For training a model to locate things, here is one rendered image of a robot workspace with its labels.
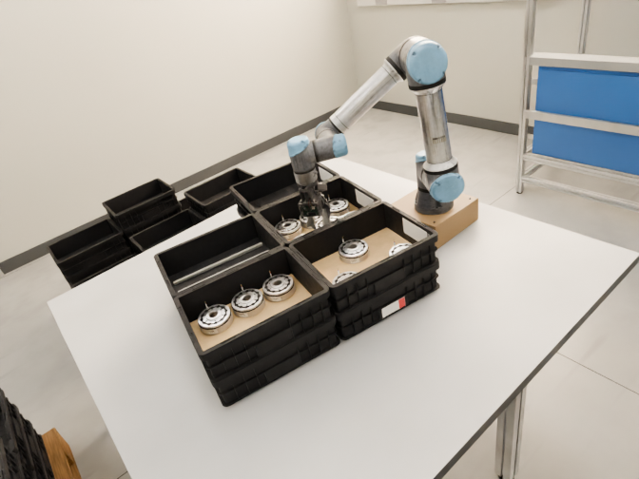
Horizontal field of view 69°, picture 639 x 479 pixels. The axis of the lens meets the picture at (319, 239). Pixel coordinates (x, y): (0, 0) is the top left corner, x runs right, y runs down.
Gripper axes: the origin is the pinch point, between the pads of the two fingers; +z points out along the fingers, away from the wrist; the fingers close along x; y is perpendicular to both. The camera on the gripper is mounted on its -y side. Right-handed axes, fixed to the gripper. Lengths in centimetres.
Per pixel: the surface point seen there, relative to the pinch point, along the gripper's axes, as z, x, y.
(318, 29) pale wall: -9, -100, -352
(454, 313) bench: 19, 47, 24
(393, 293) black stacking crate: 8.6, 29.5, 26.8
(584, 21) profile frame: -5, 120, -226
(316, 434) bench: 18, 15, 72
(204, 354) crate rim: -6, -12, 68
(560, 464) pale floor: 90, 81, 28
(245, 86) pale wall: 15, -156, -272
